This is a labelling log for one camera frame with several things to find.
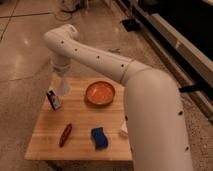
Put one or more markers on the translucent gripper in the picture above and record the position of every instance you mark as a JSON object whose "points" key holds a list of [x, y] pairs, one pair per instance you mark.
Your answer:
{"points": [[59, 74]]}

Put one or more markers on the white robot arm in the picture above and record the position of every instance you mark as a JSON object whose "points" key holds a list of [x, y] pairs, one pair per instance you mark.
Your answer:
{"points": [[152, 103]]}

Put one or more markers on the black white eraser box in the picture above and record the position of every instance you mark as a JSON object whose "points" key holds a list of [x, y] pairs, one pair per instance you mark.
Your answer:
{"points": [[53, 99]]}

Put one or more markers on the orange bowl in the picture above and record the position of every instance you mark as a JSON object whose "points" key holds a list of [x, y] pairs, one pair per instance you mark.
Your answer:
{"points": [[100, 93]]}

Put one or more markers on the wooden table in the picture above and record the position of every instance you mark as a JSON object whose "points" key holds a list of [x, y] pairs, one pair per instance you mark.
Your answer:
{"points": [[78, 152]]}

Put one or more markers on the blue sponge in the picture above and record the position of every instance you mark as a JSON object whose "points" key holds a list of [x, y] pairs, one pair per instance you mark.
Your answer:
{"points": [[100, 139]]}

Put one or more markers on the black floor mat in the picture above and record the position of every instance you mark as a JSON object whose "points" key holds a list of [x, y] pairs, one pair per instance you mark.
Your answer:
{"points": [[130, 25]]}

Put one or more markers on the clear plastic bottle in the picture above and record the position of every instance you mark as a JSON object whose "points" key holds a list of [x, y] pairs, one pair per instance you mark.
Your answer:
{"points": [[123, 129]]}

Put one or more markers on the white base with cables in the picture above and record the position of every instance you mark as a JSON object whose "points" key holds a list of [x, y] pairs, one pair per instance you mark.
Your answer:
{"points": [[64, 9]]}

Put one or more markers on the long white rail ledge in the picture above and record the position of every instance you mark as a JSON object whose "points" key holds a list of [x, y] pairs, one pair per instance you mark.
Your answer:
{"points": [[183, 29]]}

